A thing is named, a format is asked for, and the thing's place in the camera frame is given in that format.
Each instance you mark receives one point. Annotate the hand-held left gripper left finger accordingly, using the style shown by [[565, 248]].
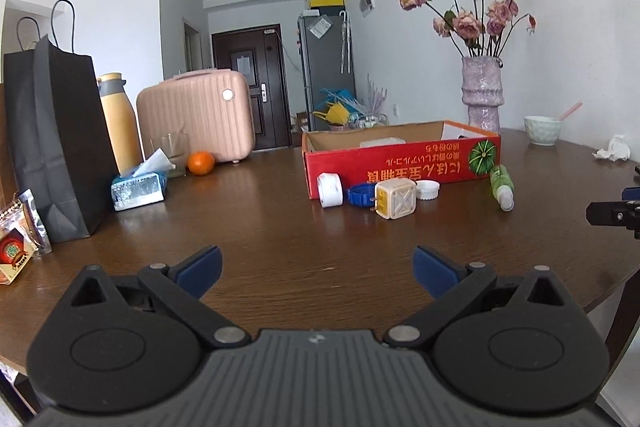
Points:
[[200, 273]]

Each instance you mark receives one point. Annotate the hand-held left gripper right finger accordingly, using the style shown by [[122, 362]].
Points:
[[435, 274]]

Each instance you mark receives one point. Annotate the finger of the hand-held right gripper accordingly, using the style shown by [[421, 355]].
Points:
[[607, 213], [631, 195]]

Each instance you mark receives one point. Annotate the cream cube charger plug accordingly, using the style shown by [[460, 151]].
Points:
[[397, 201]]

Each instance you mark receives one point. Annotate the white jar lid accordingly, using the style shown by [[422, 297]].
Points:
[[427, 190]]

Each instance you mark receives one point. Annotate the blue bottle cap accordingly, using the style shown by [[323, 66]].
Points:
[[359, 196]]

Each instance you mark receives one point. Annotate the green plastic bottle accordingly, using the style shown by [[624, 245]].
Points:
[[501, 184]]

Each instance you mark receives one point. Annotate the red cardboard box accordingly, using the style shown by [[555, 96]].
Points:
[[400, 164]]

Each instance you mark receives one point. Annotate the white tape roll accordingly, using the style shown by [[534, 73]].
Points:
[[330, 190]]

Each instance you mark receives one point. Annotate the crumpled white tissue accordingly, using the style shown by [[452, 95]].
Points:
[[612, 149]]

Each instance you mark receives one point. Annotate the blue tissue pack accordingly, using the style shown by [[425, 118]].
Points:
[[140, 192]]

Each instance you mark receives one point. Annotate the pink spoon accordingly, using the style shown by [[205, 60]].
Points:
[[570, 111]]

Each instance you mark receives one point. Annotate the pale green bowl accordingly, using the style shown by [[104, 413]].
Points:
[[542, 132]]

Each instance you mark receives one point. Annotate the orange fruit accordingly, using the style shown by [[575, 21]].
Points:
[[201, 163]]

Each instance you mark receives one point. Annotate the clear drinking glass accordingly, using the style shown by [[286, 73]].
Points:
[[172, 152]]

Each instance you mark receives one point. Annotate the pink suitcase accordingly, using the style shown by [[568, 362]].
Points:
[[200, 117]]

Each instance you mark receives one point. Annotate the yellow thermos bottle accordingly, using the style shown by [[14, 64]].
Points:
[[120, 127]]

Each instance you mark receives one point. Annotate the clear glass jar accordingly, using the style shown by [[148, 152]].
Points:
[[367, 121]]

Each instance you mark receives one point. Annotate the silver foil packet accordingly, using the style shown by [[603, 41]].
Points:
[[37, 227]]

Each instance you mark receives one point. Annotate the purple ceramic vase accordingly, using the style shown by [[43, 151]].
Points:
[[481, 97]]

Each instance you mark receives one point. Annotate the small cardboard box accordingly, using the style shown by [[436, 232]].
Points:
[[302, 123]]

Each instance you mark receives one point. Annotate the dark brown entrance door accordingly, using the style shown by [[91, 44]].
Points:
[[250, 92]]

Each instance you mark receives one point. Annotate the white decorative twigs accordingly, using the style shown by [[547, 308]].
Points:
[[377, 94]]

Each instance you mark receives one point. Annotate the blue yellow plastic item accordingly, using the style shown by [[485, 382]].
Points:
[[337, 112]]

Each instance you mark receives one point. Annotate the black paper bag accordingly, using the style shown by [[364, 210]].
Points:
[[60, 142]]

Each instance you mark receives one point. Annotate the grey refrigerator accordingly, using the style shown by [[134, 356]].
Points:
[[325, 72]]

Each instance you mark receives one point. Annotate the dried pink roses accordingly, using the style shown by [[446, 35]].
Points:
[[470, 24]]

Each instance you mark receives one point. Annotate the white folded umbrella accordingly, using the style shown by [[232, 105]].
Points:
[[345, 42]]

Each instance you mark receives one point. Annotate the paper sheet on refrigerator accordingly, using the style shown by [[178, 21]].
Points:
[[320, 28]]

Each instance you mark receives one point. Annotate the yellow box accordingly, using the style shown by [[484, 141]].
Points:
[[326, 3]]

